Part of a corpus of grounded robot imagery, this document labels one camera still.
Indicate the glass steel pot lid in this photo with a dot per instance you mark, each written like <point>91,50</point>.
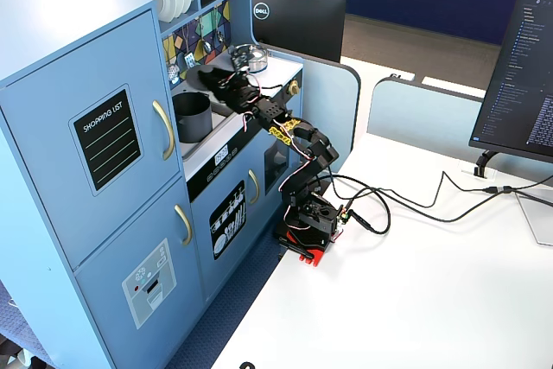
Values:
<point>256,51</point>

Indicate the black Dell monitor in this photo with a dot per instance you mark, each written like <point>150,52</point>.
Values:
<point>302,23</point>

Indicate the water dispenser sticker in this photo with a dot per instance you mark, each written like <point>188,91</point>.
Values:
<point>149,284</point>

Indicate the black table clamp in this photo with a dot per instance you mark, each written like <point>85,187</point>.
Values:
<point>298,250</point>

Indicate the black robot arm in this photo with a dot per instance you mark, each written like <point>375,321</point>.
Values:
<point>317,153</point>

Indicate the small steel spoon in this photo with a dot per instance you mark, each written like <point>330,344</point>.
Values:
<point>220,36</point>

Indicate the gray toy pot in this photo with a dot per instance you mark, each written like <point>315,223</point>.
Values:
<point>192,120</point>

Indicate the yellow black label tape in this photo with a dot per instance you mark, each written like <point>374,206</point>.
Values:
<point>283,131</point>

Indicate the steel toy pot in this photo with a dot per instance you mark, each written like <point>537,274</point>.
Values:
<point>259,65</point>

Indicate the gold stove knob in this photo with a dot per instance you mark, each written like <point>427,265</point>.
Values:
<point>294,88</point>

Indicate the silver stand base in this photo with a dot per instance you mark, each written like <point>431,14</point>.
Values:
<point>538,218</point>

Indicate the blue dishwasher door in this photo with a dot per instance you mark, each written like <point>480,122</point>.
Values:
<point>254,230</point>

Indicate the steel ladle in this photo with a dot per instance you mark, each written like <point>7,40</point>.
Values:
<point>207,46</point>

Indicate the light blue desk divider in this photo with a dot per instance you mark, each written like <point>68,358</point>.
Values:
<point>332,110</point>
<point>415,114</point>

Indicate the blue fridge door with dispenser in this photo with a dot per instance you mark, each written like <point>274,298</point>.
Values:
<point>190,274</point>

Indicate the red robot base mount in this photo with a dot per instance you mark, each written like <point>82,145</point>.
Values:
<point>315,254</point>

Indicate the black white dishwasher sticker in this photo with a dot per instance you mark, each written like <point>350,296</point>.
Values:
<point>228,222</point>

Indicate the gray toy sink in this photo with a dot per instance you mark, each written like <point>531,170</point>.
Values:
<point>220,127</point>

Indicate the black curved object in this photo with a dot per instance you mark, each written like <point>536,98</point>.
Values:
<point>247,365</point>

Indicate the steel slotted spatula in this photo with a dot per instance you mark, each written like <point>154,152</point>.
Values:
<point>189,60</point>

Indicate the steel slotted spoon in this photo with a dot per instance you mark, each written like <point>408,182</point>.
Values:
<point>173,73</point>

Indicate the shopping list sticker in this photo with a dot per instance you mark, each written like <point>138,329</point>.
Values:
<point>106,140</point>

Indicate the monitor with dark screen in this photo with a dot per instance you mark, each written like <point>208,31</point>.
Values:
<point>518,84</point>

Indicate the digital clock display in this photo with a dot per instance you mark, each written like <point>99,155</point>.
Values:
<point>221,155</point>

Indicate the blue fridge door with list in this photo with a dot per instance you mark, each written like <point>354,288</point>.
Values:
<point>43,170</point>

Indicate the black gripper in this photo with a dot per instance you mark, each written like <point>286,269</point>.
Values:
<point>212,79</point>

